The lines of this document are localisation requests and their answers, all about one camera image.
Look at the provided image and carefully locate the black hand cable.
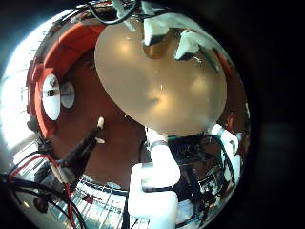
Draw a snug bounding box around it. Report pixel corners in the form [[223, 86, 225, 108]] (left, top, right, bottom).
[[87, 0, 141, 26]]

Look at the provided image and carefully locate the red cable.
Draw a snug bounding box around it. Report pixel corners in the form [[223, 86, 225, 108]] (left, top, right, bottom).
[[8, 154, 78, 229]]

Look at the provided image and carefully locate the small white round side table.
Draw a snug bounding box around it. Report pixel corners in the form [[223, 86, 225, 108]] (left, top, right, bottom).
[[60, 81, 76, 110]]

